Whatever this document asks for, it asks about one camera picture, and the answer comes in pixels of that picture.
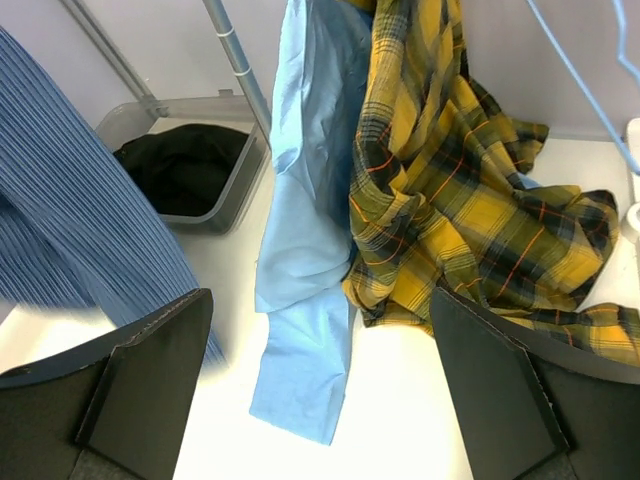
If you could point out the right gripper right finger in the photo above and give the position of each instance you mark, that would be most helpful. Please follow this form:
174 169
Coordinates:
507 423

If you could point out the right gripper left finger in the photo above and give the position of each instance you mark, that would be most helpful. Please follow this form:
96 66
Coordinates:
136 420

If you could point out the dark blue checked shirt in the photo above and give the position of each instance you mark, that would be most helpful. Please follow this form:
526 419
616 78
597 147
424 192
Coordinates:
76 232

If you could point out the black shirt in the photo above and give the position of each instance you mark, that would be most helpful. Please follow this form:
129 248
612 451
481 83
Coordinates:
182 171

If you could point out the blue hanger for checked shirt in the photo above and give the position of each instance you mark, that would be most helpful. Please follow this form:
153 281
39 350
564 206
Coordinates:
597 43

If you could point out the yellow plaid shirt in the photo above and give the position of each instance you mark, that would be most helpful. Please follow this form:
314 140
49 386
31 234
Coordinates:
436 198

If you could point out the light blue shirt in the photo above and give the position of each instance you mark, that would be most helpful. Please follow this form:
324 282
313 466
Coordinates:
307 247

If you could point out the metal clothes rack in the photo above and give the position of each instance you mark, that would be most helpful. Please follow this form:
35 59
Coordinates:
235 60

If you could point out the clear plastic storage bin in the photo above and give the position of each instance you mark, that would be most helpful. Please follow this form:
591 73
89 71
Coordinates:
130 121

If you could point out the left aluminium frame post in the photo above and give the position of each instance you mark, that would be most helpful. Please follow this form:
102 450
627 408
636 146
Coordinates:
100 38

